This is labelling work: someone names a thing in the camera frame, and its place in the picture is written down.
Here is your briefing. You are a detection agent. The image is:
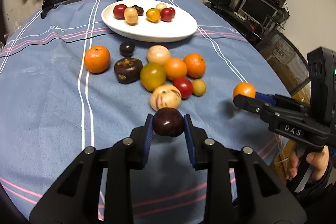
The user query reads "dark purple plum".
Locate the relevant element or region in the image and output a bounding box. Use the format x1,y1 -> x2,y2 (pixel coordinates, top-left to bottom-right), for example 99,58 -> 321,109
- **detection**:
153,107 -> 185,138

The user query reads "yellow-orange tomato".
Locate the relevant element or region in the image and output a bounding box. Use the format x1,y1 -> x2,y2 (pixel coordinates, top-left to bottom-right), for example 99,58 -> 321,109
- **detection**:
146,8 -> 161,23

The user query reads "small red apple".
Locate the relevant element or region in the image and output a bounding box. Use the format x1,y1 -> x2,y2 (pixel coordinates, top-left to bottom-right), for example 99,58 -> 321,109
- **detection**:
113,4 -> 127,20

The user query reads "right hand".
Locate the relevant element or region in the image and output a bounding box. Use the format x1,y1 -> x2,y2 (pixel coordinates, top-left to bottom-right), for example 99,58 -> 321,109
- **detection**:
286,143 -> 329,181

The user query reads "orange persimmon fruit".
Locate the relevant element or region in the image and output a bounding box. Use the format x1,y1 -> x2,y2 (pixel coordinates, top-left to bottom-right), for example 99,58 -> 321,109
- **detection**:
232,83 -> 256,98

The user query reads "black mesh chair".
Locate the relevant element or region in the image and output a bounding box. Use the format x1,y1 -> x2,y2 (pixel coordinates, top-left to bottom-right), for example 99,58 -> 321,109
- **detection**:
256,30 -> 310,96

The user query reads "small olive longan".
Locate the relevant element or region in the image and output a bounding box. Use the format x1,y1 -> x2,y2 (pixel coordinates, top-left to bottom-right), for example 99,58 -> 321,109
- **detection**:
192,79 -> 207,97

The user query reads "small orange mandarin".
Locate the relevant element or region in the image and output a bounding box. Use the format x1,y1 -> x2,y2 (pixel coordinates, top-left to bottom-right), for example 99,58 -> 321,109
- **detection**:
183,53 -> 206,79

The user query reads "small red tomato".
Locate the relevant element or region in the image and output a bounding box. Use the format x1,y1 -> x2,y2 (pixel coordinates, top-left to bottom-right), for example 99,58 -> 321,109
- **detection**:
173,77 -> 193,100

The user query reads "smooth orange fruit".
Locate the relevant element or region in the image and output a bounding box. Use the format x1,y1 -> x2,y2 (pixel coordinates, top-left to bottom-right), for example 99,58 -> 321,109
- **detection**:
164,58 -> 187,81

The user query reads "striped beige pepino melon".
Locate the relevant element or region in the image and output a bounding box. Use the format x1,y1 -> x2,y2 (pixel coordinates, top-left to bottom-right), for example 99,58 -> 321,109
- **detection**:
150,85 -> 182,111

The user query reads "computer monitor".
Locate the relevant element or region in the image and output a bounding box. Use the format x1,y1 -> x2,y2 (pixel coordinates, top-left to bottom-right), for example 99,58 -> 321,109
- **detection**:
240,0 -> 277,24

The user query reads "black desk rack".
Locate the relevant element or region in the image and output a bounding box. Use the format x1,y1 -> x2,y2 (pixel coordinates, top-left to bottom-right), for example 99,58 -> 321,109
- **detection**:
205,0 -> 290,45

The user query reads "olive green tomato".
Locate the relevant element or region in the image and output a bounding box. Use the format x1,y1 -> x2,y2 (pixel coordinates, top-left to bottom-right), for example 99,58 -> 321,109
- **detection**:
140,63 -> 167,92

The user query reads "white oval plate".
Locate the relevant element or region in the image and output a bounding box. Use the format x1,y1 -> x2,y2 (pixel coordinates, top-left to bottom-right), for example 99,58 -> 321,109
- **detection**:
101,0 -> 198,43

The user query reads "beige round fruit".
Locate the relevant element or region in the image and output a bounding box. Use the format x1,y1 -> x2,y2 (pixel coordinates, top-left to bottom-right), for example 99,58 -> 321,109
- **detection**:
146,45 -> 171,65

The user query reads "blue striped tablecloth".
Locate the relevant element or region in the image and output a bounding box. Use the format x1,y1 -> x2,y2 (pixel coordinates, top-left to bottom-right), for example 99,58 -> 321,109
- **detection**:
1,0 -> 287,223

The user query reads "dark brown mangosteen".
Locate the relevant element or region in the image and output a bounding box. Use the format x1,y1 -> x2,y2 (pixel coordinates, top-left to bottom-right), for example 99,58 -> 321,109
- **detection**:
114,57 -> 143,84

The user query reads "large dark red apple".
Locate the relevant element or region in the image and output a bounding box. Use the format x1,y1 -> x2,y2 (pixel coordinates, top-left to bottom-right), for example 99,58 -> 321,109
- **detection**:
160,8 -> 173,22

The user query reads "large ribbed orange mandarin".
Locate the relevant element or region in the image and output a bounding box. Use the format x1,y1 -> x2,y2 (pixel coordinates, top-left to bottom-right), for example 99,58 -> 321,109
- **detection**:
84,45 -> 110,74

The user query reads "pale yellow round fruit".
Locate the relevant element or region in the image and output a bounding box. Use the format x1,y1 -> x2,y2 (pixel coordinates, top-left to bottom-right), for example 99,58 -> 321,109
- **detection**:
155,3 -> 167,12

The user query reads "small dark plum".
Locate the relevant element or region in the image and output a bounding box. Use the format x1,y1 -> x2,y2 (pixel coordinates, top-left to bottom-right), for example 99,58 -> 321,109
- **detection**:
119,42 -> 135,57

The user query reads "dark chestnut on plate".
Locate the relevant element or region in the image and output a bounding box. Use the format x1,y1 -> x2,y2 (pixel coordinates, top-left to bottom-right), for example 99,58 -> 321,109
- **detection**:
133,5 -> 144,16

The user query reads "beige potato fruit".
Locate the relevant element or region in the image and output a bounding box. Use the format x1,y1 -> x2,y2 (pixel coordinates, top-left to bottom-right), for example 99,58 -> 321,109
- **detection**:
123,7 -> 138,25

